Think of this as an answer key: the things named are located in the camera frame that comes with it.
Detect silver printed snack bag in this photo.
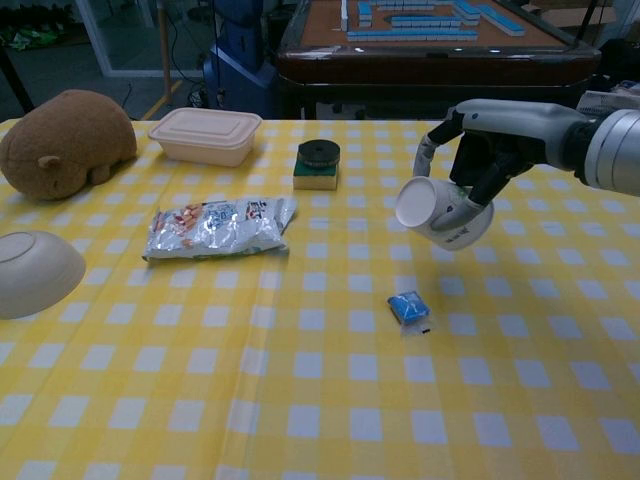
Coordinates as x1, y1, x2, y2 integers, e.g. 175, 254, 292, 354
141, 196, 299, 269

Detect dark wooden mahjong table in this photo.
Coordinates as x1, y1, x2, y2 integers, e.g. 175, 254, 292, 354
275, 0, 603, 121

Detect black round disc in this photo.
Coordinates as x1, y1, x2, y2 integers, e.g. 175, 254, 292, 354
297, 140, 341, 170

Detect long mahjong tile row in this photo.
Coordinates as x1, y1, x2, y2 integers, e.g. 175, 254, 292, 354
346, 29, 480, 42

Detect wooden pole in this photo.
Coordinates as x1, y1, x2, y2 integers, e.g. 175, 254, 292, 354
157, 0, 174, 101

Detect diagonal mahjong tile row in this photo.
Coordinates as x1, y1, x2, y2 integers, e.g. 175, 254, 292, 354
452, 0, 527, 39

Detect green yellow sponge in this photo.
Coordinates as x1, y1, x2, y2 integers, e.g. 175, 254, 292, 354
292, 152, 341, 192

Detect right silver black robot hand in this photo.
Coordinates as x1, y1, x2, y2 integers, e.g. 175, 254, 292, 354
409, 98, 585, 236

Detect beige lidded food container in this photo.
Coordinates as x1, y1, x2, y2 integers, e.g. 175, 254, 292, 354
147, 107, 264, 167

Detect yellow white checkered tablecloth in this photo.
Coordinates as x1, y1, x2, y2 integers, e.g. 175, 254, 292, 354
0, 118, 640, 480

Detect small blue wrapped packet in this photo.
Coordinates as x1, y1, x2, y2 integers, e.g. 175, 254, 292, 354
386, 288, 434, 337

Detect white printed bag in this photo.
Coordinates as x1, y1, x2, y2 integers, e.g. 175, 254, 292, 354
577, 79, 640, 119

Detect short mahjong tile row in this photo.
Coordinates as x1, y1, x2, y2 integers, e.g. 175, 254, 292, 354
390, 16, 462, 29

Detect glass door frame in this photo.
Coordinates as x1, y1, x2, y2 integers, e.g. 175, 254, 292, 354
87, 0, 166, 79

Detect beige upturned bowl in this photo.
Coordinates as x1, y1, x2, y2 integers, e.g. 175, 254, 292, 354
0, 230, 87, 321

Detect brown capybara plush toy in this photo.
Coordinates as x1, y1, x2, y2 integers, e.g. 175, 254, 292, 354
0, 89, 138, 202

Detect blue machine base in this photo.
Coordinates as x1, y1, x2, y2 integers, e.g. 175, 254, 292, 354
202, 0, 281, 120

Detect white paper cup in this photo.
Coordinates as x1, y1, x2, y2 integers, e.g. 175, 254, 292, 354
395, 175, 496, 251

